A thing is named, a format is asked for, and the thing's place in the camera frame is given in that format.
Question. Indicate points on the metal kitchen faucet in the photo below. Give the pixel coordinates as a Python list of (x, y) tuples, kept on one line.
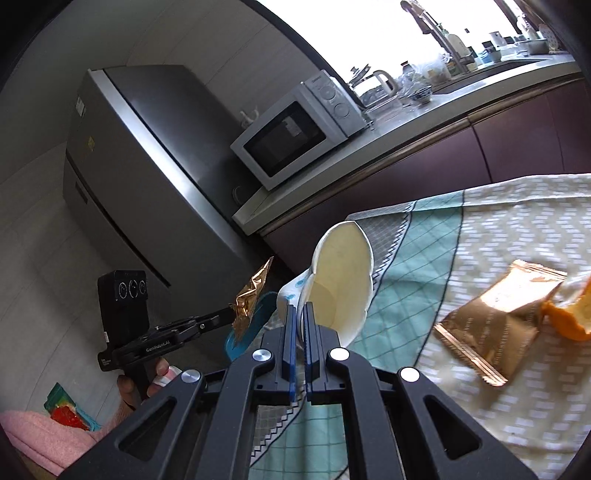
[(438, 32)]

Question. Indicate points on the small gold foil wrapper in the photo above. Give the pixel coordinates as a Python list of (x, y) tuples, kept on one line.
[(251, 295)]

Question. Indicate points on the white ornament on microwave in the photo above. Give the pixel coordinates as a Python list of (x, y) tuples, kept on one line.
[(248, 117)]

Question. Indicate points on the white soap bottle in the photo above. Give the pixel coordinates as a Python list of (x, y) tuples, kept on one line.
[(457, 46)]

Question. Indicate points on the pink fleece cloth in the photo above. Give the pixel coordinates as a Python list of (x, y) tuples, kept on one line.
[(46, 438)]

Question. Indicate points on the blue plastic bin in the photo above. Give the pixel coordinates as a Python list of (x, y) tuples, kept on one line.
[(261, 314)]

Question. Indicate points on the kitchen sink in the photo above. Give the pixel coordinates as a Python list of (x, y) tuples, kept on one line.
[(489, 69)]

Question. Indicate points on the kitchen window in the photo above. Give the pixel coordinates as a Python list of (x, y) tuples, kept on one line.
[(369, 32)]

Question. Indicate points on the white paper cup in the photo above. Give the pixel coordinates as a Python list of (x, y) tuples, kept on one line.
[(341, 277)]

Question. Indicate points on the clear food container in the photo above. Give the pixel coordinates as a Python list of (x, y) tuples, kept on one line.
[(438, 68)]

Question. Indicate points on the clear plastic container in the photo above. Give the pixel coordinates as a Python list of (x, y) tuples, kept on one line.
[(383, 104)]

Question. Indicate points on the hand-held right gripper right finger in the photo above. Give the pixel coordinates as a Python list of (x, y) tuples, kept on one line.
[(310, 350)]

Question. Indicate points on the person's left hand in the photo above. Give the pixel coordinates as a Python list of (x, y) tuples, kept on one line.
[(161, 374)]

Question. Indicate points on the white microwave oven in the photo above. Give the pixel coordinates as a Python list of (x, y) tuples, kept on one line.
[(286, 134)]

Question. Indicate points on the red green packet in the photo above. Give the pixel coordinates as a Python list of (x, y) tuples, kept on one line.
[(69, 410)]

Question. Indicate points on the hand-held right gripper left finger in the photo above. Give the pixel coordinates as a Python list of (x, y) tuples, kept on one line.
[(290, 350)]

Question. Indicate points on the grey refrigerator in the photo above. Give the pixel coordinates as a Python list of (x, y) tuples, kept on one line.
[(138, 161)]

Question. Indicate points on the purple base cabinets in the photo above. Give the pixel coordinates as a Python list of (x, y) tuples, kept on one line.
[(461, 152)]

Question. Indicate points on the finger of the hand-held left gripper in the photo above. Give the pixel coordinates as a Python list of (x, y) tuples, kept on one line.
[(205, 328), (207, 317)]

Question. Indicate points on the orange peel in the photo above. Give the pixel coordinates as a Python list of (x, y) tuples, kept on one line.
[(570, 316)]

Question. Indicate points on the glass kettle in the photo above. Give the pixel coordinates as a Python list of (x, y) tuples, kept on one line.
[(376, 85)]

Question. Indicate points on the large brown snack wrapper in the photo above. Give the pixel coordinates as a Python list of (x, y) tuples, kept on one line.
[(494, 318)]

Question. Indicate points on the metal bowl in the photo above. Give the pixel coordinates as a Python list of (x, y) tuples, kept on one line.
[(535, 46)]

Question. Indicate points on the small bowl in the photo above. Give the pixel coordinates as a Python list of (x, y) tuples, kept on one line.
[(490, 55)]

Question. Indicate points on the patterned tablecloth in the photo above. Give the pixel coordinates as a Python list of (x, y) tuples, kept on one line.
[(485, 221)]

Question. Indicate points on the white spotted paddle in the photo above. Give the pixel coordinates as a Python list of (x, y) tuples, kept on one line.
[(548, 34)]

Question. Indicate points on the blue white porcelain bowl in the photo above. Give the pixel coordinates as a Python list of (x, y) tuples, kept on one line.
[(421, 94)]

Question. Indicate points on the white mug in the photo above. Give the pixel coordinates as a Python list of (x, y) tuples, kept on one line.
[(497, 39)]

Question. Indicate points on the clear plastic bag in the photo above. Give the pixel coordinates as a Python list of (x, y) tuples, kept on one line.
[(411, 76)]

